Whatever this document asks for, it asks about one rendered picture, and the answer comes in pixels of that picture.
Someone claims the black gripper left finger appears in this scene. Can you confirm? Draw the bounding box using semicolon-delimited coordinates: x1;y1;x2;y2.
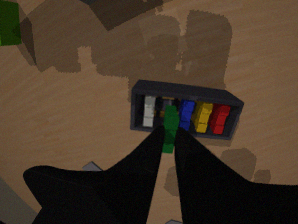
23;125;165;224

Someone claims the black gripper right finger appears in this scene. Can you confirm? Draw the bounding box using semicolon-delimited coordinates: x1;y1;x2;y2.
174;128;298;224

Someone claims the blue fuse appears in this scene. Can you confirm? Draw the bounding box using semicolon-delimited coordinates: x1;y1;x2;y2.
178;99;194;131

